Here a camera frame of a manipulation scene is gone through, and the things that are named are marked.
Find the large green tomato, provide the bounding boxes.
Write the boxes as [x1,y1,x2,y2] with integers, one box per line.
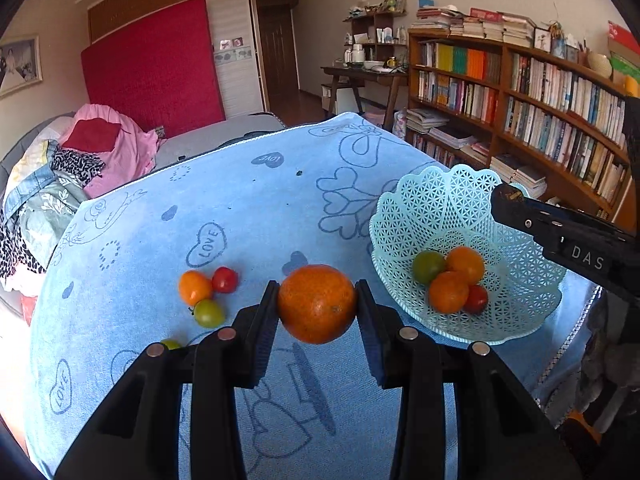
[412,250,447,285]

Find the wooden desk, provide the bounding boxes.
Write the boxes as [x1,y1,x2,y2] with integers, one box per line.
[320,62,410,120]

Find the light patchwork quilt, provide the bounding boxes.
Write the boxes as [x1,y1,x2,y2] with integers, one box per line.
[2,137,61,211]

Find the dark wooden door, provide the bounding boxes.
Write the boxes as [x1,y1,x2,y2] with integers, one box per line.
[254,0,301,113]

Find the pink cloth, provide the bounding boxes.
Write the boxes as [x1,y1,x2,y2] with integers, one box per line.
[60,104,166,198]

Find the white wardrobe doors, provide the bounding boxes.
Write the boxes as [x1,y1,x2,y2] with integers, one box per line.
[206,0,266,120]

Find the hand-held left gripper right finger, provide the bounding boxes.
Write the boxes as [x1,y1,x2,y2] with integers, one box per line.
[354,279,583,480]

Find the light blue lattice basket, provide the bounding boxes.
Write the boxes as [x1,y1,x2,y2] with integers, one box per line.
[369,164,568,346]

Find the blue printed towel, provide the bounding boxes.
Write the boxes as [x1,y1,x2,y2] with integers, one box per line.
[27,111,603,480]

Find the green floral quilt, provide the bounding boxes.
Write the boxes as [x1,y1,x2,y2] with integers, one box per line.
[20,180,86,261]

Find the stacks of books atop bookcase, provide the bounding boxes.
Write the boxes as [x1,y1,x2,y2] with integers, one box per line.
[415,5,538,48]

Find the orange tomato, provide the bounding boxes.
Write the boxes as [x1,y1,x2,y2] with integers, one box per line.
[179,270,214,306]
[445,246,486,286]

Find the wooden bookcase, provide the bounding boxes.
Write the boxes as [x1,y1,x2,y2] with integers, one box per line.
[406,27,640,241]

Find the red cushion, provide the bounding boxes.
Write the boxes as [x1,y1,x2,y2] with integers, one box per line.
[61,119,122,152]

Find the piles of loose books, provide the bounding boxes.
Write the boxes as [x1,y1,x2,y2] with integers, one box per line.
[406,107,548,198]

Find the rows of shelved books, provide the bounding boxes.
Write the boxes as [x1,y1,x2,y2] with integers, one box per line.
[415,42,628,201]

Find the white storage box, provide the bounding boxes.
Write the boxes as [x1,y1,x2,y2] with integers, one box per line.
[322,85,362,117]

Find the orange mandarin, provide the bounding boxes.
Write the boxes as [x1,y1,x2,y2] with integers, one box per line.
[277,264,357,345]
[428,271,470,314]

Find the framed wall photo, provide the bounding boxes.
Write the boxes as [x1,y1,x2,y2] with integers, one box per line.
[0,35,43,100]

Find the red mattress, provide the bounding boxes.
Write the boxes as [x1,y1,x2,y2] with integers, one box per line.
[81,0,226,140]

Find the wooden desk shelf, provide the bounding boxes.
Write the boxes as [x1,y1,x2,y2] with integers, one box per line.
[342,7,408,63]

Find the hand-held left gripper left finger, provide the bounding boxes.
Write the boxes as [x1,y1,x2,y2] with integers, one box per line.
[54,280,281,480]

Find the red tomato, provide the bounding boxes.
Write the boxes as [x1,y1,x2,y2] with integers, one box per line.
[211,267,238,294]
[463,284,489,314]

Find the woven straw ball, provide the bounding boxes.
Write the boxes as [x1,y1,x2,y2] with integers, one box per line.
[587,52,614,80]

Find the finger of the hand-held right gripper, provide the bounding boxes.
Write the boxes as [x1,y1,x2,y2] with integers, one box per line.
[490,187,626,243]

